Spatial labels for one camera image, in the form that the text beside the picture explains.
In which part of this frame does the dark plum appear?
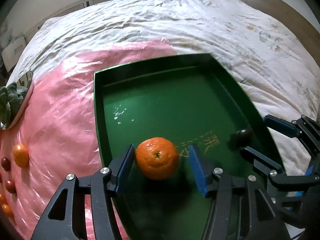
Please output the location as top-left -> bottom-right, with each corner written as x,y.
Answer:
228,128 -> 253,151

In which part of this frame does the large orange with stem dimple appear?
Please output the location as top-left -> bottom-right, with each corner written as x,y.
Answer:
136,137 -> 180,180

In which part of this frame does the smooth orange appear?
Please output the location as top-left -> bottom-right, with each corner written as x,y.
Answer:
2,204 -> 14,218

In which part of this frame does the dark red apple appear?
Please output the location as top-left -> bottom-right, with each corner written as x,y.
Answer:
1,157 -> 11,172

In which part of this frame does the small orange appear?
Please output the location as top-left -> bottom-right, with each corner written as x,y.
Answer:
0,194 -> 7,205

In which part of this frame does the white floral bed quilt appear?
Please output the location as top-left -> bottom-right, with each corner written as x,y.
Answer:
10,0 -> 319,120

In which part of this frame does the pink plastic sheet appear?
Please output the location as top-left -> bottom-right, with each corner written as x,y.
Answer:
1,40 -> 176,239

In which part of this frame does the green rectangular tray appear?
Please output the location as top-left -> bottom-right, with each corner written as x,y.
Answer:
94,54 -> 281,239

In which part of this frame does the wooden headboard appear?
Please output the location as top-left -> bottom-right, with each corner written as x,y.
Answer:
241,0 -> 319,64

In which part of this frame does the green leafy vegetable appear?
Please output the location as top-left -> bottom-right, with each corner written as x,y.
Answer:
0,82 -> 28,129

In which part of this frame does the white blue rimmed plate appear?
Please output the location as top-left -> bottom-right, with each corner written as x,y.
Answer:
1,71 -> 34,130

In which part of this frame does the white cardboard box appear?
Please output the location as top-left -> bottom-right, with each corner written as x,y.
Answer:
2,36 -> 26,72

